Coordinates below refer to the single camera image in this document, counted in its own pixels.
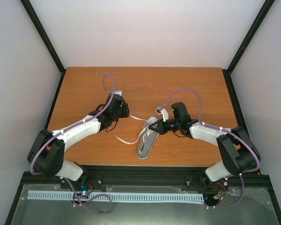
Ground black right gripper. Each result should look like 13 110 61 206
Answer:
149 119 181 135

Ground white shoelace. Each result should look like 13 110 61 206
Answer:
114 114 155 150

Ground grey canvas sneaker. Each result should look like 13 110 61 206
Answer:
136 116 159 159

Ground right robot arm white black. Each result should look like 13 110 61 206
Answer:
148 102 261 190

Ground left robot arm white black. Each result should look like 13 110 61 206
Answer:
27 91 129 189

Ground grey metal front plate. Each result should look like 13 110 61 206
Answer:
7 185 279 225

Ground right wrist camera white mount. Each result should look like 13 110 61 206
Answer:
155 106 169 122

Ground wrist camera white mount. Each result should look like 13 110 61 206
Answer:
114 90 123 96
155 106 169 122

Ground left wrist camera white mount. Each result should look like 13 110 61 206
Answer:
114 90 123 96

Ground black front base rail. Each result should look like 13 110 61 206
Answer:
22 165 272 194

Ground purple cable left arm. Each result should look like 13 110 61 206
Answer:
30 74 117 215

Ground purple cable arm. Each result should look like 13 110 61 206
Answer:
163 88 260 209
30 74 117 215

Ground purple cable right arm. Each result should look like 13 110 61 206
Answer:
163 88 260 209

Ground light blue slotted cable duct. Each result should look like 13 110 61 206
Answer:
27 190 204 204

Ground black aluminium frame post left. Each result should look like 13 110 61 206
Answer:
20 0 67 74

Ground black aluminium frame post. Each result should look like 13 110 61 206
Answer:
226 0 276 74
20 0 67 74

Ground black aluminium frame post right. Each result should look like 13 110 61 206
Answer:
226 0 276 74

